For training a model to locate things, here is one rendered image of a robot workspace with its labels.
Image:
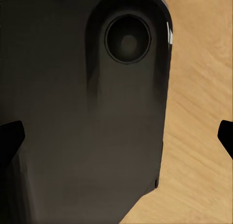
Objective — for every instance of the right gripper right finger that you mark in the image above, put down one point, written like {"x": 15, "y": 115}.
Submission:
{"x": 225, "y": 135}

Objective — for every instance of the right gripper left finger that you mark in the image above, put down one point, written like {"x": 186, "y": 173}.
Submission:
{"x": 12, "y": 136}

